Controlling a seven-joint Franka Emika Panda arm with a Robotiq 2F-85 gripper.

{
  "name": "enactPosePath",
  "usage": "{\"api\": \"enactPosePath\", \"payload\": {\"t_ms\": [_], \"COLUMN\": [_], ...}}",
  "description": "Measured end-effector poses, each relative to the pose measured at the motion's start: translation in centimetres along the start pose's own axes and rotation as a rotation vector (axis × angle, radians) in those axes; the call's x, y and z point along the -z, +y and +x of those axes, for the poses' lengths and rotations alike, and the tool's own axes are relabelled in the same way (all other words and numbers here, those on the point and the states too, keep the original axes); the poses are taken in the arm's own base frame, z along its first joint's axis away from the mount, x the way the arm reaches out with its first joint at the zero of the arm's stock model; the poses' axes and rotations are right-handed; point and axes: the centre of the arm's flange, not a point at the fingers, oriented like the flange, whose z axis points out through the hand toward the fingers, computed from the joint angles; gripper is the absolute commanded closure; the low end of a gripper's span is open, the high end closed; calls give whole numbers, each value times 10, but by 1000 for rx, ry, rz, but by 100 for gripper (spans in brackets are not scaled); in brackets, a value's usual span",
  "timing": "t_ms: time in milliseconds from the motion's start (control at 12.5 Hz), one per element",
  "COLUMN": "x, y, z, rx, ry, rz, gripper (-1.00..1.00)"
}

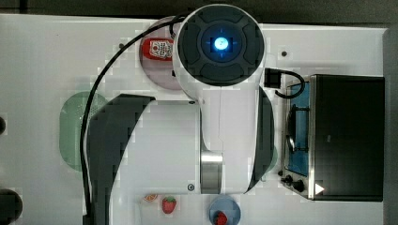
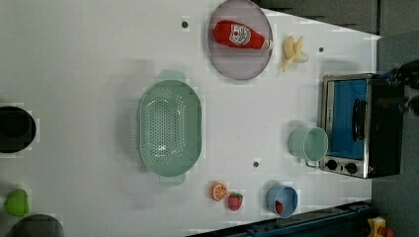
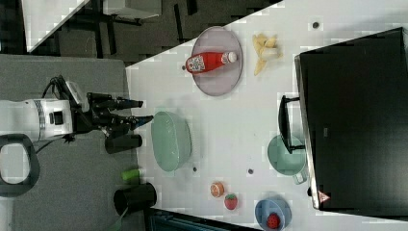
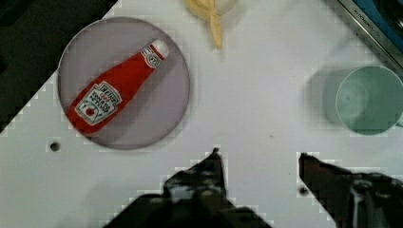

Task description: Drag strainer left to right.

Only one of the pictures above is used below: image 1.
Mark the green plastic strainer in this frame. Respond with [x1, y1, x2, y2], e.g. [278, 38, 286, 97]
[59, 92, 89, 172]

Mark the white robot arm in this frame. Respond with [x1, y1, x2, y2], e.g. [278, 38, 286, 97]
[84, 5, 274, 225]

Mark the round grey plate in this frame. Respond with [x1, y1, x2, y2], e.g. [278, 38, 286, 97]
[139, 25, 181, 91]

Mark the red ketchup bottle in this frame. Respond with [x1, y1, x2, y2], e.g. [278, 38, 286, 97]
[142, 37, 174, 61]

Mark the green mug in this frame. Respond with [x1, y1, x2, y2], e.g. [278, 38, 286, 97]
[261, 146, 278, 182]

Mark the blue cup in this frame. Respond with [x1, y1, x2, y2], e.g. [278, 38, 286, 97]
[208, 195, 241, 225]

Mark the red toy strawberry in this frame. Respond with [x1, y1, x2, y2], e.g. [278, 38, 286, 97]
[161, 196, 176, 215]

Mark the orange slice toy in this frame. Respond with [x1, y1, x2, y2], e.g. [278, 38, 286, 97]
[144, 194, 158, 203]

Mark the red strawberry in cup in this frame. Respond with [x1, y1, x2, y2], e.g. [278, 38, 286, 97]
[214, 212, 228, 225]

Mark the black toaster oven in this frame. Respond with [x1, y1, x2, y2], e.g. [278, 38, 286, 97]
[279, 74, 385, 202]

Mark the black round object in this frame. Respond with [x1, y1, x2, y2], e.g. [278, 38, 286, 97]
[0, 189, 23, 225]

